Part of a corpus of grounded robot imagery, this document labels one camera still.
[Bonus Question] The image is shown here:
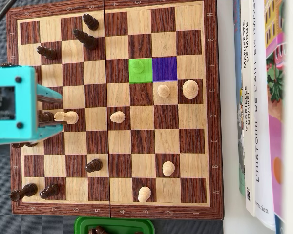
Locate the colourful pink book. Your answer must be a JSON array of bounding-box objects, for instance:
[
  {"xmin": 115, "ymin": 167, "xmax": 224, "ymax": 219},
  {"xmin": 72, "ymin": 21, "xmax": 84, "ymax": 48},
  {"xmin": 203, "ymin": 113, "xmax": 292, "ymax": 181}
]
[{"xmin": 263, "ymin": 0, "xmax": 288, "ymax": 234}]

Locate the white Gabrielle Chanel book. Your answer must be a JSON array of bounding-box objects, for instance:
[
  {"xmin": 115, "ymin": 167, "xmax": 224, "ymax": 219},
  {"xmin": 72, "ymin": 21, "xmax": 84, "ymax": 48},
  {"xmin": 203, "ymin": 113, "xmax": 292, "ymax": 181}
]
[{"xmin": 241, "ymin": 0, "xmax": 256, "ymax": 217}]

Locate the light wooden pawn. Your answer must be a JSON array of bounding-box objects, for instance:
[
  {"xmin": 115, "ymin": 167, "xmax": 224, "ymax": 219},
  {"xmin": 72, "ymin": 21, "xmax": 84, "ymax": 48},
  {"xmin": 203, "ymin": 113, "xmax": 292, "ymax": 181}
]
[
  {"xmin": 131, "ymin": 59, "xmax": 145, "ymax": 74},
  {"xmin": 162, "ymin": 161, "xmax": 175, "ymax": 177},
  {"xmin": 109, "ymin": 111, "xmax": 126, "ymax": 123},
  {"xmin": 138, "ymin": 186, "xmax": 152, "ymax": 203},
  {"xmin": 157, "ymin": 84, "xmax": 171, "ymax": 99}
]

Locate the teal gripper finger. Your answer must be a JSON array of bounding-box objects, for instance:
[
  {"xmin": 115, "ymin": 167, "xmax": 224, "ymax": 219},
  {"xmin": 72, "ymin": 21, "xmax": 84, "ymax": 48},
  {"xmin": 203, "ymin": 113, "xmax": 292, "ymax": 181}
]
[
  {"xmin": 36, "ymin": 84, "xmax": 63, "ymax": 104},
  {"xmin": 36, "ymin": 120, "xmax": 66, "ymax": 143}
]

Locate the dark wooden knight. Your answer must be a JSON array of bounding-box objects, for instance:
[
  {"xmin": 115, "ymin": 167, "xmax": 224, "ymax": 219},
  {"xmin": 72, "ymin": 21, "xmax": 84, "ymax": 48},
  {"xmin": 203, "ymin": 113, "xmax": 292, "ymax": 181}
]
[{"xmin": 38, "ymin": 112, "xmax": 55, "ymax": 124}]

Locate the green plastic tray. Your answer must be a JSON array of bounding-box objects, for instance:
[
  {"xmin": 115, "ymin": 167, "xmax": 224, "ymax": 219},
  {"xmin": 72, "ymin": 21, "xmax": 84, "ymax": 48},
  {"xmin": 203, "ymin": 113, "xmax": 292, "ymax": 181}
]
[{"xmin": 74, "ymin": 216, "xmax": 156, "ymax": 234}]

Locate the black camera cable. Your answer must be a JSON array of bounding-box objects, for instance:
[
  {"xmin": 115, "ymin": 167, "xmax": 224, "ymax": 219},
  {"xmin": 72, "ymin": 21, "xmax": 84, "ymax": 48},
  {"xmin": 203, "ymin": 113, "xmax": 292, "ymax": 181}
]
[{"xmin": 0, "ymin": 0, "xmax": 17, "ymax": 36}]

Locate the white art history book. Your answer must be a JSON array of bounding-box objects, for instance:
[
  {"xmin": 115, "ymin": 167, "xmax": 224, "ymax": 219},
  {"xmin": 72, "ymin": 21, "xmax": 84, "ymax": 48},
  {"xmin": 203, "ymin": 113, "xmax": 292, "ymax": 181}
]
[{"xmin": 248, "ymin": 0, "xmax": 276, "ymax": 231}]

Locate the dark wooden rook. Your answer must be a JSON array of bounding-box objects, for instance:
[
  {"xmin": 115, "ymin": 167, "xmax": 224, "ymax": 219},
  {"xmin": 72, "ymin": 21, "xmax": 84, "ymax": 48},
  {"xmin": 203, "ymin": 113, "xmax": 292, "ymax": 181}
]
[
  {"xmin": 11, "ymin": 141, "xmax": 39, "ymax": 149},
  {"xmin": 10, "ymin": 183, "xmax": 39, "ymax": 202}
]

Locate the dark wooden chess piece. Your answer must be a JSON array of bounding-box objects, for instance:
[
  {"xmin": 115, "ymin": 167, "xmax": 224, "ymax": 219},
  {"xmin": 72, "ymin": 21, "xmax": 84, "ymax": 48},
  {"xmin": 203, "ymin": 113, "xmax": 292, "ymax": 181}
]
[{"xmin": 87, "ymin": 226, "xmax": 113, "ymax": 234}]

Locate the light wooden king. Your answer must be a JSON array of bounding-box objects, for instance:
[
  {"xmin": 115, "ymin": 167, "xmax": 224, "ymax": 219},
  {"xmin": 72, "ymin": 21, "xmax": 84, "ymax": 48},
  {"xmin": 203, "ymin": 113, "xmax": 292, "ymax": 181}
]
[{"xmin": 182, "ymin": 80, "xmax": 199, "ymax": 99}]

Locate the light wooden rook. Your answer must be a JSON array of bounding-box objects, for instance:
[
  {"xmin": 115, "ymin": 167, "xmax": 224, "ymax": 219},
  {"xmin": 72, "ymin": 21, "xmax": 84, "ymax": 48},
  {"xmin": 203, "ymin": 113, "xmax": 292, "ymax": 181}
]
[{"xmin": 54, "ymin": 111, "xmax": 79, "ymax": 125}]

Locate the wooden folding chess board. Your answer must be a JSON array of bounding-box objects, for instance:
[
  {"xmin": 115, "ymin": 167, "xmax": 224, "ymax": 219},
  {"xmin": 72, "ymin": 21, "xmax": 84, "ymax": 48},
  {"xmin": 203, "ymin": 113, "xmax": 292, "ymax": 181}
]
[{"xmin": 5, "ymin": 0, "xmax": 226, "ymax": 221}]

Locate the dark wooden pawn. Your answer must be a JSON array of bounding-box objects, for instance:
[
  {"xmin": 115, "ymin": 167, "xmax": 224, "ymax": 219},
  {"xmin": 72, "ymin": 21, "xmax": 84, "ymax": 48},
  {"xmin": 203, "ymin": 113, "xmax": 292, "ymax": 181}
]
[
  {"xmin": 37, "ymin": 45, "xmax": 57, "ymax": 61},
  {"xmin": 82, "ymin": 13, "xmax": 100, "ymax": 31},
  {"xmin": 40, "ymin": 183, "xmax": 60, "ymax": 199},
  {"xmin": 85, "ymin": 158, "xmax": 104, "ymax": 173}
]

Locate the dark wooden bishop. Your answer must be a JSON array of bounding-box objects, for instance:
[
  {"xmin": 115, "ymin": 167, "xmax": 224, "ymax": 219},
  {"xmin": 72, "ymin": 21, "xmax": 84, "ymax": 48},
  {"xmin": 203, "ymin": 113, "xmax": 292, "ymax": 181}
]
[{"xmin": 72, "ymin": 29, "xmax": 98, "ymax": 51}]

